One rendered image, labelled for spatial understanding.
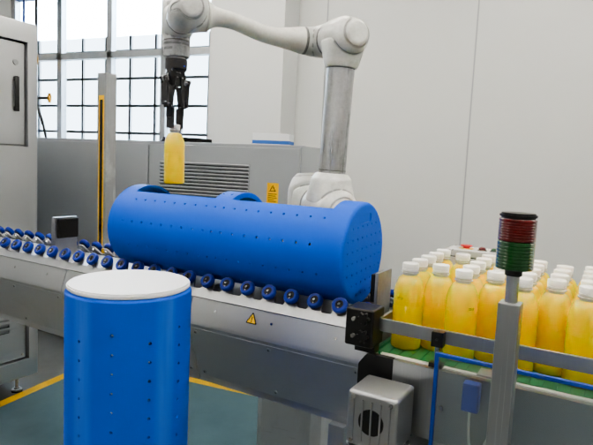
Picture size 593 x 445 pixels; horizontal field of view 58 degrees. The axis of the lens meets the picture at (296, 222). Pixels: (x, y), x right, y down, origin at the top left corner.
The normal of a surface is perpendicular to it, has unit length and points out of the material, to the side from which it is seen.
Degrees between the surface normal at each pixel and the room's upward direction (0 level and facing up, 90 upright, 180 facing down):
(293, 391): 110
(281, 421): 90
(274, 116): 90
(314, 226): 58
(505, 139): 90
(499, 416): 90
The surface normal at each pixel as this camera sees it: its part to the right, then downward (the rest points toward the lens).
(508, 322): -0.51, 0.07
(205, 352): -0.49, 0.39
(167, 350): 0.79, 0.10
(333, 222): -0.37, -0.57
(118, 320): 0.13, 0.11
